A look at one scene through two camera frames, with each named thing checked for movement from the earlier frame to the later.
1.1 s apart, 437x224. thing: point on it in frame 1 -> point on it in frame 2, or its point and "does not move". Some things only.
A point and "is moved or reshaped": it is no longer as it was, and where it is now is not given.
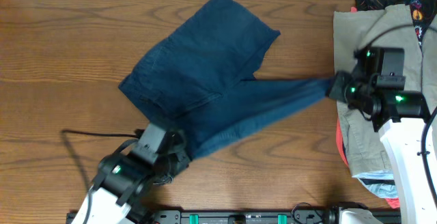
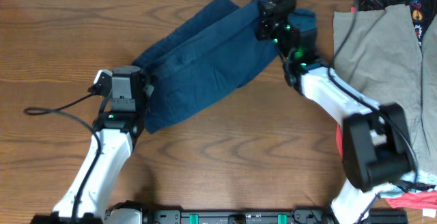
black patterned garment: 423,9 does not move
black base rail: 243,216 does not move
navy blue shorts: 199,78 is moved or reshaped
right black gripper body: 340,87 -> 268,17
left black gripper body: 175,156 -> 144,89
